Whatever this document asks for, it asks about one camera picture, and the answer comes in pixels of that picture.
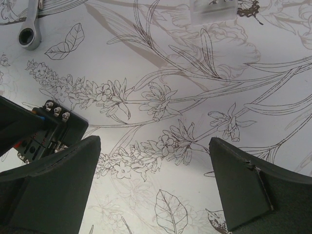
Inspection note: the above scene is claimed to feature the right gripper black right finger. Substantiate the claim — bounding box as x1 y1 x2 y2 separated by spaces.
209 137 312 232

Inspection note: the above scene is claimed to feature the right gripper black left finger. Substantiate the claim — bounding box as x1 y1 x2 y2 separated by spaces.
0 136 101 234

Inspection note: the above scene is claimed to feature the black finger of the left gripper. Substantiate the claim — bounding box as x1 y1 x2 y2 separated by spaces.
0 96 44 155

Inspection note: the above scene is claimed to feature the black fuse box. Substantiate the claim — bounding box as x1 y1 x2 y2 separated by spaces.
14 100 88 164

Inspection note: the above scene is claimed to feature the clear plastic fuse box cover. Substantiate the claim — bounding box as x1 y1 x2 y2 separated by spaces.
190 0 238 26

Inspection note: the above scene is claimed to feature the silver ratchet wrench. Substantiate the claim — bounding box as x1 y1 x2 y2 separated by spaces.
18 0 43 51

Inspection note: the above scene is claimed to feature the floral patterned mat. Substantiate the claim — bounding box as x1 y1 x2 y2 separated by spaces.
0 0 312 234

